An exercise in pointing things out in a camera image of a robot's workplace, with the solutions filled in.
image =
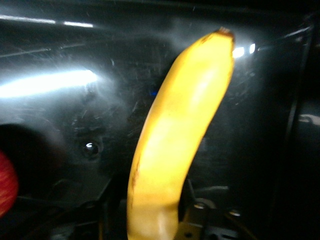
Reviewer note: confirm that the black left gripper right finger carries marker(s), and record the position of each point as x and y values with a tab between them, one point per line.
188	200

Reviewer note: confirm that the red yellow apple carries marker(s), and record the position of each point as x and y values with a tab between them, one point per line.
7	185

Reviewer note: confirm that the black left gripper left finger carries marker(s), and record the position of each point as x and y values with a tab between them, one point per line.
82	192

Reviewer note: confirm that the yellow banana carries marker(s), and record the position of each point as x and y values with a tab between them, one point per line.
175	137

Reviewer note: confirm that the black plastic box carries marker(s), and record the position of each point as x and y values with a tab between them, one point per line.
75	107

